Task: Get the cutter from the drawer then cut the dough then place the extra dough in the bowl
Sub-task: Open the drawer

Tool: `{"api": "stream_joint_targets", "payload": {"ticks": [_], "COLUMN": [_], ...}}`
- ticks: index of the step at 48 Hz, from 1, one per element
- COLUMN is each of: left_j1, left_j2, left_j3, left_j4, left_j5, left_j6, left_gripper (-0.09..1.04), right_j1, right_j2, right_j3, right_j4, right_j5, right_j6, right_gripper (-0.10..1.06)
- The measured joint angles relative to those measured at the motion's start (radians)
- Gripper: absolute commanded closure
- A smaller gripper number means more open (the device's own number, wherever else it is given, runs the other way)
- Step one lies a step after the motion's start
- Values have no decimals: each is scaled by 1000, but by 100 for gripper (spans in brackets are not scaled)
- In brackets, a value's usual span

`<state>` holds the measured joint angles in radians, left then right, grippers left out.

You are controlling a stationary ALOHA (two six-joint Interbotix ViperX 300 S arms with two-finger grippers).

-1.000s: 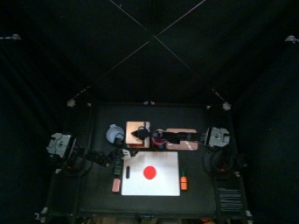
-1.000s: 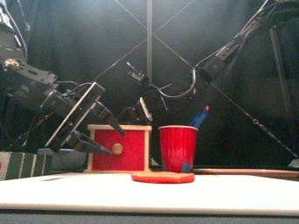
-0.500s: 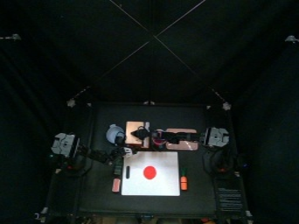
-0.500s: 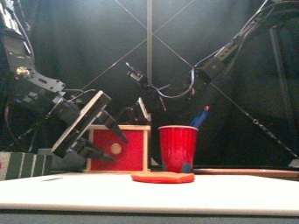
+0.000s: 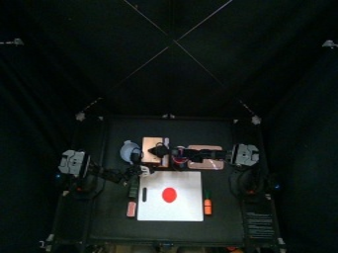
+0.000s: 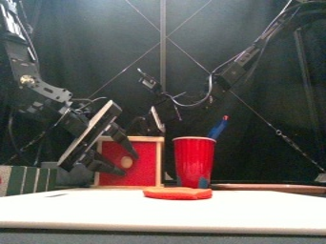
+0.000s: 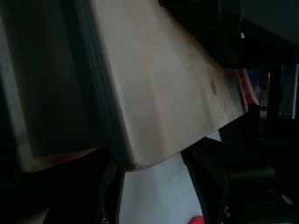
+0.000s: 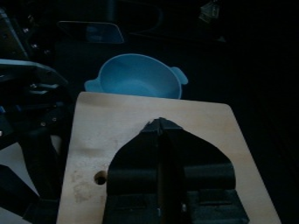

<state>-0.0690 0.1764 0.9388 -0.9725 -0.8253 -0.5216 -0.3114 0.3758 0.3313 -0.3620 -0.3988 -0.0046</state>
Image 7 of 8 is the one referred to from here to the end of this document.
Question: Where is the flat red dough disc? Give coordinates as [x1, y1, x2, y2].
[188, 215, 207, 224]

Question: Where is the white cutting board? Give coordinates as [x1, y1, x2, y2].
[116, 129, 224, 224]

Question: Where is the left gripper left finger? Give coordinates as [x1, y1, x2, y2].
[97, 159, 127, 224]

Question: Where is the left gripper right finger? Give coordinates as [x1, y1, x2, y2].
[180, 136, 236, 224]

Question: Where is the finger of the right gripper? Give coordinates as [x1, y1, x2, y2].
[157, 0, 244, 69]

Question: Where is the wooden drawer box red front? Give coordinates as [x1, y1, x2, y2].
[0, 0, 249, 173]

